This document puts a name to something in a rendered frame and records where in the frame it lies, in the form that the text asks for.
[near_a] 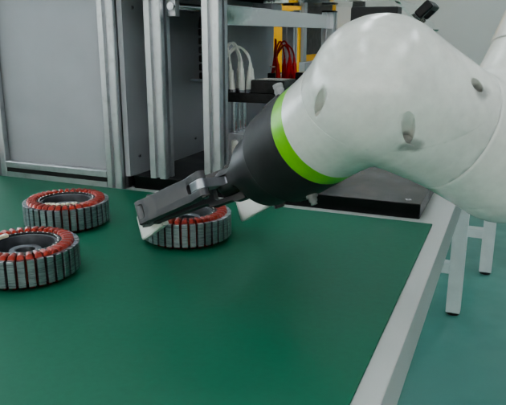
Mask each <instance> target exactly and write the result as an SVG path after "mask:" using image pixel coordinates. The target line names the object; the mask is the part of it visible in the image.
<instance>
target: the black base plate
mask: <svg viewBox="0 0 506 405"><path fill-rule="evenodd" d="M197 170H204V150H203V151H201V152H198V153H194V154H192V155H190V156H187V157H184V158H181V159H178V160H176V161H174V173H175V176H173V177H169V178H168V179H160V178H151V175H150V170H148V171H145V172H143V173H141V174H137V175H135V176H134V179H135V188H140V189H147V190H162V189H165V188H166V187H168V186H171V185H173V184H174V183H177V182H180V181H181V180H183V179H185V178H187V177H188V176H190V175H191V174H192V173H194V172H195V171H197ZM204 172H205V170H204ZM433 193H434V192H432V191H431V190H428V189H427V188H425V187H423V186H421V185H419V184H417V183H415V182H412V181H410V180H408V179H406V178H403V177H400V176H398V175H396V174H392V173H390V172H388V171H386V170H382V169H380V168H377V167H370V168H368V169H365V170H362V171H360V172H358V173H356V174H354V175H352V176H350V177H349V178H346V179H345V180H343V181H341V182H339V183H337V184H336V185H334V186H331V187H330V188H328V189H327V190H324V191H322V192H320V193H319V194H318V196H317V204H316V205H313V206H311V203H310V202H309V201H308V199H307V200H305V201H302V202H284V204H285V205H293V206H301V207H315V208H322V209H329V210H337V211H351V212H358V213H366V214H373V215H387V216H394V217H402V218H409V219H420V217H421V215H422V213H423V212H424V210H425V208H426V205H427V204H428V202H429V201H430V199H431V196H432V194H433Z"/></svg>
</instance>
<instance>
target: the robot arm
mask: <svg viewBox="0 0 506 405"><path fill-rule="evenodd" d="M492 40H493V41H492ZM492 40H491V41H492V44H491V46H490V47H489V48H488V51H487V53H486V55H485V56H484V59H483V61H482V63H481V64H480V65H478V64H477V63H475V62H474V61H473V60H471V59H470V58H468V57H467V56H465V54H463V53H462V52H461V51H459V50H458V49H456V48H455V47H454V46H452V45H451V44H450V43H449V42H448V41H446V40H445V39H444V38H443V37H441V36H440V35H439V34H438V33H436V32H435V31H434V30H433V29H431V28H430V27H429V26H427V25H426V24H425V23H423V22H420V21H419V20H417V19H415V18H411V17H409V16H406V15H403V14H395V13H376V14H368V15H365V16H362V17H360V18H356V19H354V20H352V21H350V22H347V23H346V24H345V25H343V26H342V27H340V28H339V29H337V30H336V31H335V32H334V33H332V34H331V35H330V36H329V37H328V38H327V39H326V41H325V42H324V44H323V45H322V46H321V47H320V50H319V51H318V52H317V54H316V56H315V58H314V60H313V61H312V62H311V64H310V65H309V67H308V68H307V70H306V71H305V72H304V73H303V75H302V76H301V77H300V78H299V79H298V80H297V81H296V82H295V83H294V84H292V85H291V86H290V87H289V88H287V89H286V90H285V91H284V86H283V83H277V84H274V85H273V86H272V87H273V89H274V93H275V97H274V98H273V99H272V100H270V101H269V102H268V103H267V104H266V105H264V106H263V110H262V111H261V112H260V113H258V114H257V115H256V116H255V117H254V118H253V119H252V120H251V121H250V122H249V124H248V125H247V127H246V129H245V132H244V134H243V139H242V140H241V141H240V142H239V143H238V144H237V145H236V146H235V148H234V151H233V153H232V156H231V161H230V164H227V165H225V166H224V167H223V169H221V170H217V171H215V172H213V173H210V174H207V175H205V172H204V170H197V171H195V172H194V173H192V174H191V175H190V176H188V177H187V178H185V179H183V180H181V181H180V182H177V183H174V184H173V185H171V186H168V187H166V188H165V189H162V190H159V191H158V192H156V193H154V194H147V195H146V197H145V198H143V199H141V200H137V201H136V202H135V203H134V205H135V208H136V212H137V222H138V225H139V228H140V232H141V238H142V239H143V240H147V239H149V238H150V237H152V236H153V235H155V234H156V233H157V232H159V231H160V230H161V229H162V228H164V227H165V226H167V225H168V223H169V221H168V220H170V219H174V218H177V217H178V216H181V215H185V214H188V213H190V212H192V211H196V210H199V209H201V208H203V207H208V206H211V207H221V206H224V205H227V204H229V203H232V202H236V205H237V208H238V211H239V216H240V219H241V221H246V220H248V219H249V218H251V217H253V216H255V215H257V214H258V213H260V212H261V211H264V210H266V209H267V208H268V207H271V206H274V208H275V209H277V208H281V207H284V202H293V203H296V202H302V201H305V200H307V199H308V201H309V202H310V203H311V206H313V205H316V204H317V196H318V194H319V193H320V192H322V191H324V190H327V189H328V188H330V187H331V186H334V185H336V184H337V183H339V182H341V181H343V180H345V179H346V178H349V177H350V176H352V175H354V174H356V173H358V172H360V171H362V170H365V169H368V168H370V167H377V168H380V169H382V170H386V171H388V172H390V173H392V174H396V175H398V176H400V177H403V178H406V179H408V180H410V181H412V182H415V183H417V184H419V185H421V186H423V187H425V188H427V189H428V190H431V191H432V192H434V193H436V194H437V195H439V196H441V197H443V198H444V199H446V200H447V201H449V202H450V203H453V204H454V205H456V206H457V207H459V208H460V209H462V210H463V211H465V212H467V213H468V214H469V215H472V216H474V217H476V218H478V219H482V220H485V221H488V222H492V223H506V11H505V12H504V15H503V17H502V19H501V21H500V24H499V26H498V27H497V29H496V32H495V34H494V35H493V37H492ZM217 188H218V191H219V192H220V193H221V194H222V195H223V196H224V197H225V198H221V199H218V194H217V191H216V189H217Z"/></svg>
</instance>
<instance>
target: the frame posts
mask: <svg viewBox="0 0 506 405"><path fill-rule="evenodd" d="M322 14H324V15H330V29H322V28H321V46H322V45H323V44H324V42H325V41H326V39H327V38H328V37H329V36H330V35H331V34H332V33H334V32H335V31H336V30H337V11H336V10H322ZM143 16H144V34H145V69H146V87H147V105H148V122H149V157H150V175H151V178H160V179H168V178H169V177H173V176H175V173H174V150H173V104H172V81H171V58H170V34H169V17H168V16H167V15H166V0H143ZM201 22H202V96H203V133H204V170H205V175H207V174H210V173H213V172H215V171H217V170H221V169H223V167H224V166H225V165H227V164H229V139H228V64H227V0H201ZM283 40H285V41H286V42H287V43H288V45H290V46H291V47H292V49H293V51H294V54H295V57H296V64H297V27H282V41H283Z"/></svg>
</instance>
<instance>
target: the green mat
mask: <svg viewBox="0 0 506 405"><path fill-rule="evenodd" d="M66 188H68V189H70V190H71V188H76V189H77V188H81V189H83V188H86V189H92V190H99V191H101V192H102V193H104V194H106V195H107V196H108V198H109V210H110V219H109V220H108V221H106V223H102V225H100V226H98V227H94V228H93V229H89V230H87V231H85V230H83V231H76V232H75V234H77V235H78V237H79V240H80V259H81V265H80V267H79V269H78V270H77V271H75V272H74V273H72V274H70V276H67V277H65V279H63V280H59V281H58V282H53V283H52V284H45V285H44V286H42V287H39V286H38V285H37V286H36V287H35V288H29V285H27V288H26V289H20V288H18V289H17V290H12V289H11V288H10V289H8V290H4V289H2V288H1V289H0V405H350V403H351V402H352V400H353V396H354V395H355V393H356V391H357V388H358V386H359V384H360V382H361V379H362V377H363V375H364V373H365V371H366V368H367V366H368V365H369V362H370V360H371V358H372V356H373V353H374V351H375V349H376V347H377V344H378V343H379V341H380V338H381V336H382V334H383V332H384V329H385V327H386V325H387V323H388V321H389V319H390V316H391V314H392V312H393V310H394V307H395V305H396V304H397V302H398V298H399V297H400V295H401V293H402V290H403V288H404V286H405V284H406V281H407V279H408V277H409V275H410V273H411V270H412V268H413V266H414V264H415V261H416V259H417V258H418V255H419V253H420V251H421V249H422V246H423V244H424V243H425V240H426V238H427V236H428V234H429V231H430V229H431V227H432V224H431V223H417V222H410V221H402V220H395V219H381V218H374V217H367V216H360V215H346V214H338V213H331V212H323V211H310V210H302V209H296V208H288V207H281V208H277V209H275V208H274V206H271V207H268V208H267V209H266V210H264V211H261V212H260V213H258V214H257V215H255V216H253V217H251V218H249V219H248V220H246V221H241V219H240V216H239V211H238V208H237V205H236V202H232V203H229V204H227V205H225V206H227V207H229V208H230V209H231V235H230V236H229V237H228V238H227V239H225V240H223V241H222V242H219V243H217V244H214V245H213V246H210V245H209V246H208V247H203V246H202V247H201V248H197V247H196V248H194V249H191V248H190V245H189V247H188V248H187V249H183V248H182V247H181V248H180V249H176V248H169V247H159V246H157V245H154V244H153V243H150V242H149V241H146V240H143V239H142V238H141V232H140V228H139V225H138V222H137V212H136V208H135V205H134V203H135V202H136V201H137V200H141V199H143V198H145V197H146V195H147V194H154V193H152V192H145V191H138V190H124V189H117V188H109V187H102V186H88V185H80V184H73V183H66V182H53V181H45V180H38V179H30V178H16V177H9V176H2V175H0V232H1V231H2V230H8V231H9V229H11V228H14V229H15V230H17V228H18V227H22V228H23V230H24V231H25V227H26V226H25V225H24V219H23V212H22V202H23V201H24V200H25V199H27V198H29V197H30V196H32V195H33V194H37V193H41V192H43V191H46V192H47V191H48V190H51V191H53V190H59V189H63V191H64V190H65V189H66Z"/></svg>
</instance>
